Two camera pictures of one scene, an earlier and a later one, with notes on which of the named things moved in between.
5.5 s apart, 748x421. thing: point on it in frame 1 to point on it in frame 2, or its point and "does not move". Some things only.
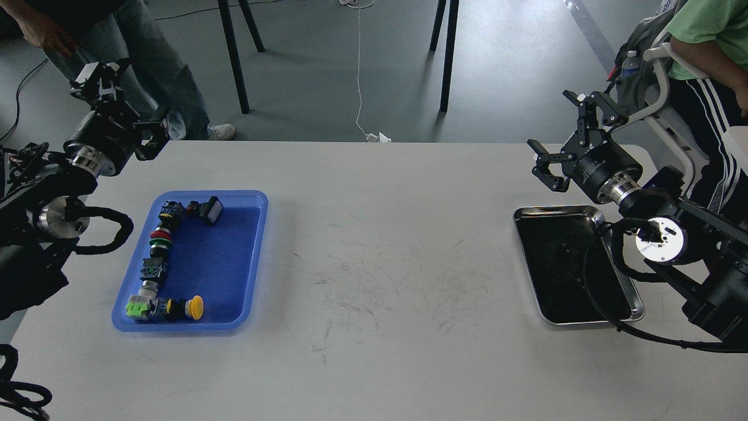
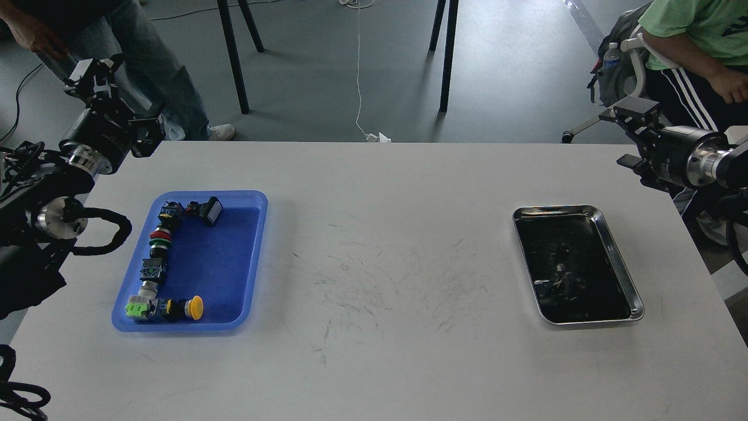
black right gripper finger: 542,170 to 644,169
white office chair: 674,132 to 634,44
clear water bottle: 630,66 to 611,58
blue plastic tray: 219,263 does not move
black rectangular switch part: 209,211 does not move
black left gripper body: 106,140 does not move
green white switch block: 137,304 does not move
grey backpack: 633,95 to 612,84
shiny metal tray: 577,273 does not move
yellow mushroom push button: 194,307 does not move
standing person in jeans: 124,33 does not move
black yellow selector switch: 171,214 does not move
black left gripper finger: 150,138 does not move
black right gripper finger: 613,115 to 639,116
